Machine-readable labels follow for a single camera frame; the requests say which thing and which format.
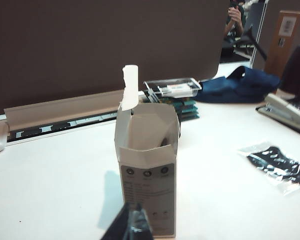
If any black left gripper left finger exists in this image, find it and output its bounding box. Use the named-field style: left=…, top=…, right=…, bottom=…
left=99, top=202, right=132, bottom=240

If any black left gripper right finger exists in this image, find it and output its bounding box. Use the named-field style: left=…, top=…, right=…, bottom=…
left=124, top=202, right=154, bottom=240

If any white grey cardboard mask box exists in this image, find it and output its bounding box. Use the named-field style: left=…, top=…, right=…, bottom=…
left=114, top=64, right=180, bottom=238

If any black mask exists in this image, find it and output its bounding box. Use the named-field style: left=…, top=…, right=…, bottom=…
left=236, top=141, right=300, bottom=196

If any brown wooden board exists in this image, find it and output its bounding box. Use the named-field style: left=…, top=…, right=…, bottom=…
left=264, top=9, right=300, bottom=77

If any beige stapler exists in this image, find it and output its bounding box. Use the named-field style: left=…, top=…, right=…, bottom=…
left=255, top=93, right=300, bottom=133

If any dark blue cloth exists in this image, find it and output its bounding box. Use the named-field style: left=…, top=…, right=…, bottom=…
left=224, top=66, right=282, bottom=104

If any black monitor stand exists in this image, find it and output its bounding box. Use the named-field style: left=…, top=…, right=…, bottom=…
left=233, top=24, right=268, bottom=61

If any grey monitor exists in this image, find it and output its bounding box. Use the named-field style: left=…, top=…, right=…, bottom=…
left=243, top=1, right=269, bottom=33

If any seated background person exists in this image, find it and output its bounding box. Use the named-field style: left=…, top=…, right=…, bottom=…
left=223, top=0, right=246, bottom=45

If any white labelled tube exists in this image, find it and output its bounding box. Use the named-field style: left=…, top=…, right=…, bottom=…
left=157, top=83, right=194, bottom=98

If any clear plastic tray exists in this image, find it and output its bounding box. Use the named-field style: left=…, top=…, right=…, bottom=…
left=142, top=77, right=203, bottom=99

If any brown desk partition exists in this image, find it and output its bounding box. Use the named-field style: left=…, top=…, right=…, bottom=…
left=0, top=0, right=231, bottom=118

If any beige cable tray lid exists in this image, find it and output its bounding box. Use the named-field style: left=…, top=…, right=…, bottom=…
left=3, top=89, right=125, bottom=131

